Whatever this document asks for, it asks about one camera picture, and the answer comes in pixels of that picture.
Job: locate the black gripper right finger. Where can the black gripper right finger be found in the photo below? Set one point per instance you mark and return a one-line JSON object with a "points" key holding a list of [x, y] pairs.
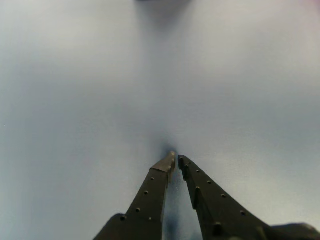
{"points": [[215, 210]]}

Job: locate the grey table mat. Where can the grey table mat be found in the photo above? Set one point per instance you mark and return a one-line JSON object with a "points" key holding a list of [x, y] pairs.
{"points": [[75, 100]]}

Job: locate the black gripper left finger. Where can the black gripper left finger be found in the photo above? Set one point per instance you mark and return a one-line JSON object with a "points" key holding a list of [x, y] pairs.
{"points": [[147, 200]]}

